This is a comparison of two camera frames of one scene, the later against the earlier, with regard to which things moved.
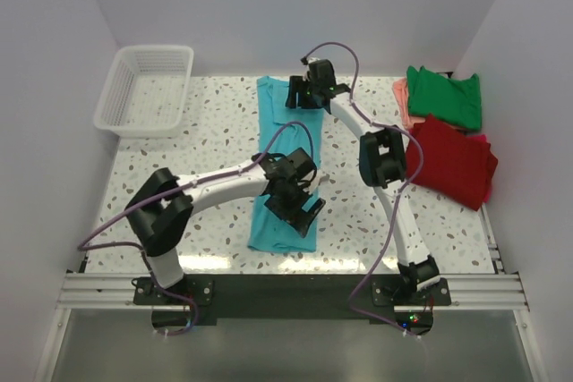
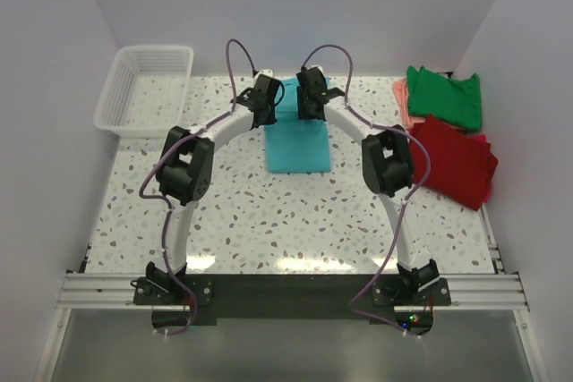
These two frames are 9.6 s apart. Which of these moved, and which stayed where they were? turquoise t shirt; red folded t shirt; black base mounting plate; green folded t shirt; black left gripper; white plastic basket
Moved: black left gripper; turquoise t shirt
Stayed: green folded t shirt; red folded t shirt; black base mounting plate; white plastic basket
